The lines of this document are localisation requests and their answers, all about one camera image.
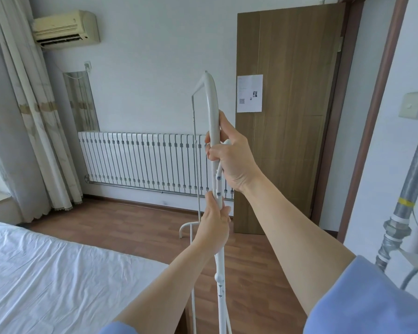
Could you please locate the brown wooden door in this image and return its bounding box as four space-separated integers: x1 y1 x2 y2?
232 2 346 235

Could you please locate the grey radiator pipe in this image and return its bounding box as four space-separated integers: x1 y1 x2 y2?
84 175 235 199

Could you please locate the grey sheer curtain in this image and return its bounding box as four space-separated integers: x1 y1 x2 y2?
0 12 52 224

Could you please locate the cream wall air conditioner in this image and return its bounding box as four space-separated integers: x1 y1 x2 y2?
32 10 101 50

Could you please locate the bed with white sheet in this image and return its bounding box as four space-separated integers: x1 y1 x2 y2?
0 219 190 334

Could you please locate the cream patterned curtain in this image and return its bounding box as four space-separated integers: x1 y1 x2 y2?
0 0 84 211

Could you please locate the person's left forearm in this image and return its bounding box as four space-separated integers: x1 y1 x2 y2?
113 238 225 334

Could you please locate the grey metal pipe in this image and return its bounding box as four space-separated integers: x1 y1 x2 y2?
375 104 418 275

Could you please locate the person's left hand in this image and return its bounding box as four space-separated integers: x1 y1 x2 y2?
194 191 232 257

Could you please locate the white metal clothes rack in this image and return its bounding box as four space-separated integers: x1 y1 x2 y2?
179 70 235 334

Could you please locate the person's right hand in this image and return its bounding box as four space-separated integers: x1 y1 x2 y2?
205 109 262 194

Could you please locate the light blue left sleeve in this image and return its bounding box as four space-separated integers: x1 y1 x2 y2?
99 321 138 334

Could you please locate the frameless wall mirror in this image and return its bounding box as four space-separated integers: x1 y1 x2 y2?
63 70 100 133

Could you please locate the white paper sheet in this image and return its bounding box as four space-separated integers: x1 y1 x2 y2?
236 74 264 113

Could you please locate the light blue right sleeve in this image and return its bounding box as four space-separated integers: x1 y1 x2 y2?
303 255 418 334

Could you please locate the person's right forearm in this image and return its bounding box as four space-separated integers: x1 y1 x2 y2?
234 170 356 315

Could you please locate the dark brown door frame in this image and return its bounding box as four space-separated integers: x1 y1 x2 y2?
310 0 410 243

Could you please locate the light blue sleeve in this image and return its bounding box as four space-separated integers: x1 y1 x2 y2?
99 321 138 334
303 255 418 334

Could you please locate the white slatted radiator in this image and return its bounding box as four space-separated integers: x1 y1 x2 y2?
78 131 235 201

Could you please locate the cream light switch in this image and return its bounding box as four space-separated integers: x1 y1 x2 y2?
398 91 418 119

